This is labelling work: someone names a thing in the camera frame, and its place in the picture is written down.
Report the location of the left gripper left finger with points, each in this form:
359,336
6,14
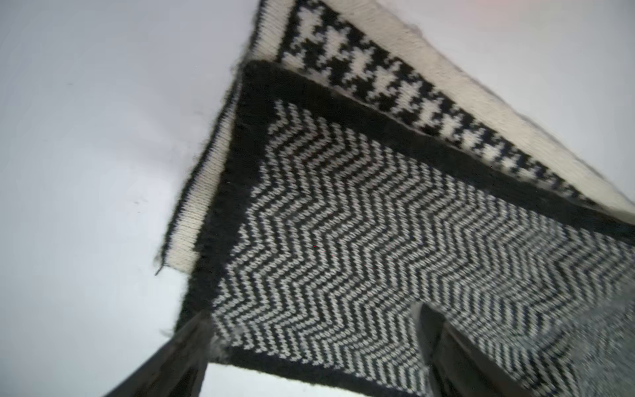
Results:
178,368

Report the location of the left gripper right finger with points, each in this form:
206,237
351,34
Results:
455,366

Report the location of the black white patterned scarf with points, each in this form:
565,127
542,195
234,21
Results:
355,172

